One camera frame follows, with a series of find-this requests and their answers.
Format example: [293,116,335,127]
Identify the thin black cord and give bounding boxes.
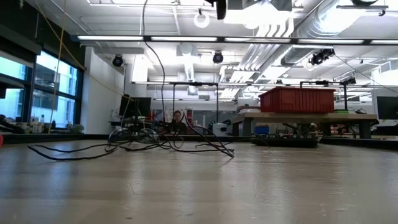
[27,0,236,162]

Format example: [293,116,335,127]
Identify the white ceiling unit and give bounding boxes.
[226,0,293,25]

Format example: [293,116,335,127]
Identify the person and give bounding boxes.
[169,110,188,135]

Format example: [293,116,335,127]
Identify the red ribbed plastic bin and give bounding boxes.
[258,86,336,114]

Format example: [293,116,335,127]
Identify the white machine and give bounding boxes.
[212,122,230,137]

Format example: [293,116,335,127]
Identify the black monitor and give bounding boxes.
[376,96,398,121]
[119,96,152,118]

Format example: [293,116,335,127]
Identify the wooden top rolling workbench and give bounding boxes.
[231,111,379,140]

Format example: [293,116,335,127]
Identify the black keypad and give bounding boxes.
[250,132,320,149]

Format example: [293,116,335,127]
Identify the clear safety glasses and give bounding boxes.
[108,126,161,144]

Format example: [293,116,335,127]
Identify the large window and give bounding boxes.
[0,49,84,134]

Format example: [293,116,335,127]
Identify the white ceiling ring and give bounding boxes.
[193,8,211,29]

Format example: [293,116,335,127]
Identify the black metal rack frame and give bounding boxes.
[169,82,220,124]

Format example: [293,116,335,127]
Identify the silver ventilation duct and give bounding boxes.
[280,45,336,67]

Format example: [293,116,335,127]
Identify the black ceiling camera rig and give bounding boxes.
[308,48,336,66]

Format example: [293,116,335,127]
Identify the black camera stand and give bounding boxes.
[299,77,358,114]

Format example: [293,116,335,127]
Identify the yellow hanging cable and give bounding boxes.
[34,0,147,133]

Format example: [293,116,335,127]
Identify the yellow extension cable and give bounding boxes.
[48,0,68,134]

